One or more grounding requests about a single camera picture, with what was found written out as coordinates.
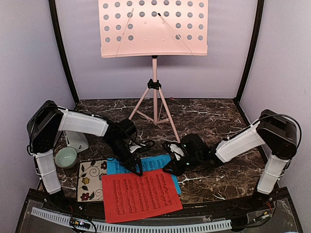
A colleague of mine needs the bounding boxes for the white metronome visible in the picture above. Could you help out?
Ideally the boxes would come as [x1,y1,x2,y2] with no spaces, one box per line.
[63,131,89,153]

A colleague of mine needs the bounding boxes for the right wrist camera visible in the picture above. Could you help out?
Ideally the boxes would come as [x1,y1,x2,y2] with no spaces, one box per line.
[162,141,185,161]

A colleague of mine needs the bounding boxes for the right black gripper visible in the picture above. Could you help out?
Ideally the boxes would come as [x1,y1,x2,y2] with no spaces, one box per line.
[163,153,202,176]

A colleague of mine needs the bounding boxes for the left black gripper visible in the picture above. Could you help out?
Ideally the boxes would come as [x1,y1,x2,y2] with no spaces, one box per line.
[105,138,143,177]

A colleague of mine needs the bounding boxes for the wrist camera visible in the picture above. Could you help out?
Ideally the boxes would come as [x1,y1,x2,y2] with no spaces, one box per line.
[162,141,185,161]
[129,140,156,153]

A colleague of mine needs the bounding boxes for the floral square plate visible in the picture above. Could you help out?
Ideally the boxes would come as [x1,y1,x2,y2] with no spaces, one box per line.
[76,160,107,202]

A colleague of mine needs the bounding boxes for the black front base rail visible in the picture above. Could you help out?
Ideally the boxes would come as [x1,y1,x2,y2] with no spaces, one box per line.
[16,182,302,233]

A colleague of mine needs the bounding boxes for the red sheet music paper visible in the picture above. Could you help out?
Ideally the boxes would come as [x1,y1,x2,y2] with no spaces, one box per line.
[102,169,183,223]

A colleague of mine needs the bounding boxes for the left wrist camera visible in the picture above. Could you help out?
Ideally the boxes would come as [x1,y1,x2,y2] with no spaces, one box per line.
[129,140,156,153]

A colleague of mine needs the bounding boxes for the grey slotted cable duct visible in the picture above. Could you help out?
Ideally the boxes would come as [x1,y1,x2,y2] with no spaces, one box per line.
[31,206,232,233]

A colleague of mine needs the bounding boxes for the left black frame post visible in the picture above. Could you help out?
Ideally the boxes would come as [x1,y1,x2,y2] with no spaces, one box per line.
[48,0,80,104]

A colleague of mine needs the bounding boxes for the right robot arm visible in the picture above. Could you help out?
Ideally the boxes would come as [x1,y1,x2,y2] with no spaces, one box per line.
[163,109,302,211]

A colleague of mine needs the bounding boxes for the pink music stand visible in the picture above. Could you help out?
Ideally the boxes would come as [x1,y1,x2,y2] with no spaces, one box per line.
[98,0,208,142]

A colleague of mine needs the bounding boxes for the right black frame post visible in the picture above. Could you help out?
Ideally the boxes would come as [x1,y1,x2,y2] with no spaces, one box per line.
[235,0,265,103]

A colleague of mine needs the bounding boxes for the pale green bowl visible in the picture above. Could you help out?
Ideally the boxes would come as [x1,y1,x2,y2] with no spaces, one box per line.
[54,147,77,169]

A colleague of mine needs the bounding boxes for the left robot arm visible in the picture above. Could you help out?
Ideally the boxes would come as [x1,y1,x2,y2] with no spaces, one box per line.
[27,100,143,212]

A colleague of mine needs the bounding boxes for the black frame post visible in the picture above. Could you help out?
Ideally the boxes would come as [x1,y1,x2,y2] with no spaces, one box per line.
[235,0,265,103]
[48,0,80,104]

